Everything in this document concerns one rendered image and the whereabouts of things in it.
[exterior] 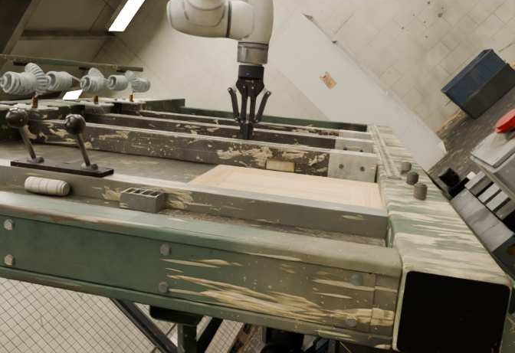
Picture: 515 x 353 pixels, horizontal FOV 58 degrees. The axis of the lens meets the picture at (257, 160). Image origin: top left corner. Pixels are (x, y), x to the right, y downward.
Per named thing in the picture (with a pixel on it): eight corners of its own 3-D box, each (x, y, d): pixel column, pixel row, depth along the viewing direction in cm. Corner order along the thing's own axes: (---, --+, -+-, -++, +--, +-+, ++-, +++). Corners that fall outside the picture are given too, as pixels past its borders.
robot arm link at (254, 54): (241, 44, 138) (240, 65, 139) (233, 42, 129) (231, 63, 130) (271, 47, 136) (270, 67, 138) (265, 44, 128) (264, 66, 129)
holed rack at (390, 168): (401, 180, 106) (401, 177, 106) (387, 178, 107) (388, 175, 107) (375, 125, 266) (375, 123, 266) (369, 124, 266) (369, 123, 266)
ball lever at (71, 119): (95, 180, 91) (76, 122, 82) (77, 178, 91) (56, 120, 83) (104, 168, 93) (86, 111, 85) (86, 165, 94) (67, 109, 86)
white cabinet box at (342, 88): (447, 154, 465) (300, 11, 474) (402, 191, 487) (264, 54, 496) (443, 141, 521) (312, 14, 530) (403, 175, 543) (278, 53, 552)
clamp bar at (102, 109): (370, 163, 156) (379, 91, 152) (54, 128, 179) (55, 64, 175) (369, 159, 166) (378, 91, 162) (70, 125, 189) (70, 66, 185)
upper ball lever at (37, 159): (40, 172, 93) (16, 116, 84) (23, 170, 94) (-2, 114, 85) (50, 161, 96) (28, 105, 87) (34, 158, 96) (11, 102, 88)
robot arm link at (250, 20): (267, 47, 139) (224, 42, 137) (272, -8, 136) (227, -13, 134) (274, 44, 129) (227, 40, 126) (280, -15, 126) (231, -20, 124)
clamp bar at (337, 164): (374, 184, 123) (385, 93, 118) (-16, 137, 145) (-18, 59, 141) (373, 178, 132) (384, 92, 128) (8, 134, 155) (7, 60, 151)
